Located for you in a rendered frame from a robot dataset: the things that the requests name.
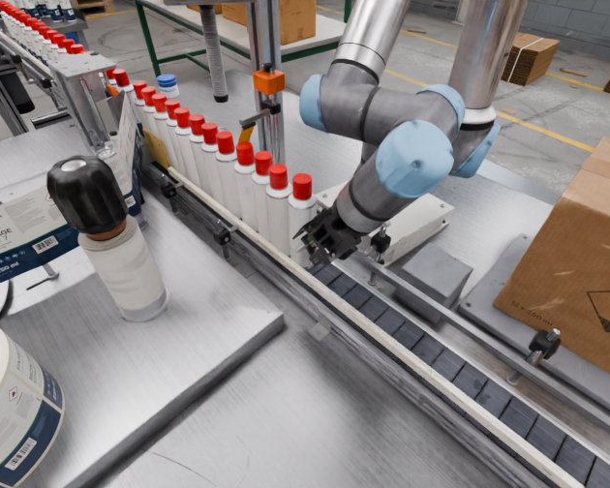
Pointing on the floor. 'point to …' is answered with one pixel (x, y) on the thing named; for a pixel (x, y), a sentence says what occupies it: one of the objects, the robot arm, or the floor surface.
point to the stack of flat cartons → (529, 58)
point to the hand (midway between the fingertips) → (316, 251)
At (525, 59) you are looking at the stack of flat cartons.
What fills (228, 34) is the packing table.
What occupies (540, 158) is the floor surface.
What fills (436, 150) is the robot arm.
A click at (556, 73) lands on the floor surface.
